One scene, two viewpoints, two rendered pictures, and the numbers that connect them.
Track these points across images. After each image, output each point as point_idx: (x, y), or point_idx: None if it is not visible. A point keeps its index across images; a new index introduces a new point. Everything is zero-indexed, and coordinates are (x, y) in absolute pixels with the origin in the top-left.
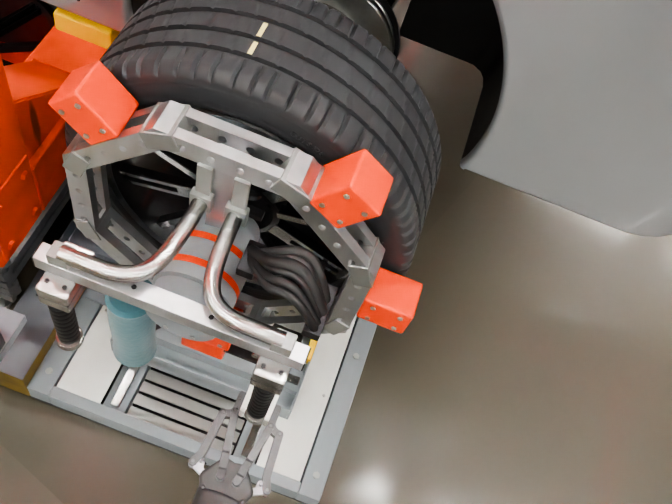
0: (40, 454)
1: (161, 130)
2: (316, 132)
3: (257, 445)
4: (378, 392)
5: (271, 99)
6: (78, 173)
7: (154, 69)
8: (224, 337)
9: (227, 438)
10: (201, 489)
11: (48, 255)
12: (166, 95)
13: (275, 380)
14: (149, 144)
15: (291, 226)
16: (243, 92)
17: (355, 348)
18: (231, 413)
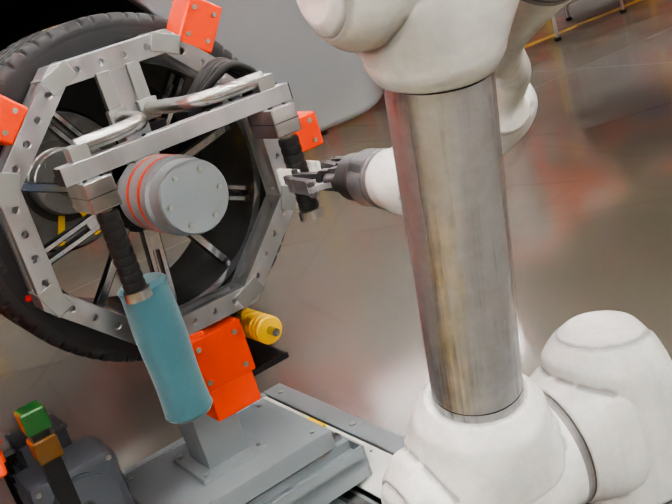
0: None
1: (54, 64)
2: (139, 21)
3: (331, 163)
4: (403, 436)
5: (96, 18)
6: (17, 200)
7: (8, 68)
8: (230, 113)
9: (311, 173)
10: (335, 171)
11: (70, 147)
12: (30, 85)
13: (286, 104)
14: (54, 87)
15: None
16: (77, 27)
17: (345, 423)
18: (294, 174)
